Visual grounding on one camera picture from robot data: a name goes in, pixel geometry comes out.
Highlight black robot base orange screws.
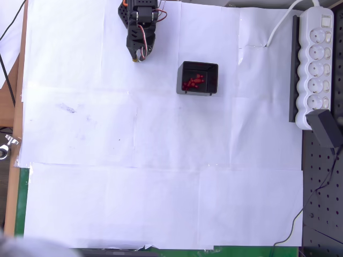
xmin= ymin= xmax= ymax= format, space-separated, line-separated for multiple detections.
xmin=117 ymin=0 xmax=130 ymax=29

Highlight black open box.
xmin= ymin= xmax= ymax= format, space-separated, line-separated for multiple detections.
xmin=176 ymin=61 xmax=219 ymax=97

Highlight white paper table cover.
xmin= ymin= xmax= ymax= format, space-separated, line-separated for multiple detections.
xmin=18 ymin=0 xmax=305 ymax=250

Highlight metal clamp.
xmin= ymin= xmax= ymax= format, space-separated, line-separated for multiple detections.
xmin=0 ymin=134 xmax=22 ymax=161

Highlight white power strip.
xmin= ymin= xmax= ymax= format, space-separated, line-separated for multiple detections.
xmin=295 ymin=6 xmax=335 ymax=131

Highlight black power adapter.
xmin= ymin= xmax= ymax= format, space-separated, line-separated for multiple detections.
xmin=305 ymin=109 xmax=341 ymax=149

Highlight blurry grey object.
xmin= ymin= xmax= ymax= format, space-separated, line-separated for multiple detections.
xmin=0 ymin=229 xmax=79 ymax=257

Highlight black perforated pegboard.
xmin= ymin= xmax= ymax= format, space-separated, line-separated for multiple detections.
xmin=301 ymin=129 xmax=343 ymax=257

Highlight white power strip cable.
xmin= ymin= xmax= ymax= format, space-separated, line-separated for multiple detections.
xmin=265 ymin=0 xmax=322 ymax=48

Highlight thin black adapter cable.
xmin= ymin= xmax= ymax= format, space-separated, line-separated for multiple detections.
xmin=269 ymin=146 xmax=343 ymax=257

